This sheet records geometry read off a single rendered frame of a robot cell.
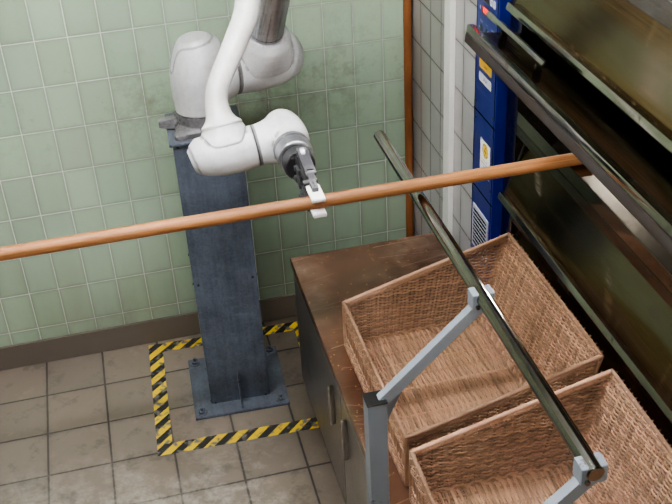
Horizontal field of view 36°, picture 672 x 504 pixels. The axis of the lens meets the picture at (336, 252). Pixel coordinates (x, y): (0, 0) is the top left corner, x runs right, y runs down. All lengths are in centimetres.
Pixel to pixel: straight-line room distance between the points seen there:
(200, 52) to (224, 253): 65
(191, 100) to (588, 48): 122
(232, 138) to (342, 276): 78
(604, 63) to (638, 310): 52
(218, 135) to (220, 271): 85
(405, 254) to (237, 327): 61
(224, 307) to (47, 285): 72
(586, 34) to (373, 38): 134
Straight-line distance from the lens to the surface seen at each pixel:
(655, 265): 214
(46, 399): 375
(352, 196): 226
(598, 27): 223
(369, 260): 316
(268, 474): 331
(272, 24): 290
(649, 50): 207
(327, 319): 293
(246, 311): 334
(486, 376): 271
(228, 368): 347
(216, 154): 247
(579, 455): 169
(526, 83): 222
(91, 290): 375
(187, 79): 297
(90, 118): 343
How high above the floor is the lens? 233
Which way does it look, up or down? 33 degrees down
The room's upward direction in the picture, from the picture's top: 3 degrees counter-clockwise
